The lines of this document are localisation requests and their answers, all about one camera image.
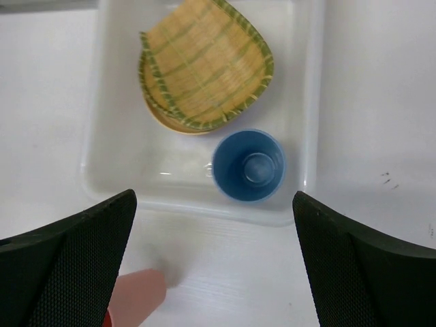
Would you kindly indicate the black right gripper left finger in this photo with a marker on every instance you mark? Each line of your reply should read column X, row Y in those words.
column 63, row 273

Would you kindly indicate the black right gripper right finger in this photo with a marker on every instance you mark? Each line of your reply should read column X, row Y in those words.
column 359, row 276

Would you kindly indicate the red plastic cup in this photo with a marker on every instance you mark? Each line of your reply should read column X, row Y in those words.
column 134, row 297

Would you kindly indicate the blue plastic cup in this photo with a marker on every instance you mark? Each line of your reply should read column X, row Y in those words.
column 249, row 166

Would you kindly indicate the yellow plastic plate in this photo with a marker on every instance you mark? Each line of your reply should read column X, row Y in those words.
column 171, row 123

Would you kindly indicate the fan-shaped bamboo tray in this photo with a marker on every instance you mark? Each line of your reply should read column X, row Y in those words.
column 209, row 62

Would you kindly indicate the round bamboo tray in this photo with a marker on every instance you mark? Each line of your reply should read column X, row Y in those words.
column 150, row 89

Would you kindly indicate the white plastic bin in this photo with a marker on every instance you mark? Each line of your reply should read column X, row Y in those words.
column 127, row 148

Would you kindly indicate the aluminium table edge rail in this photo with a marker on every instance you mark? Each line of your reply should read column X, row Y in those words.
column 31, row 6

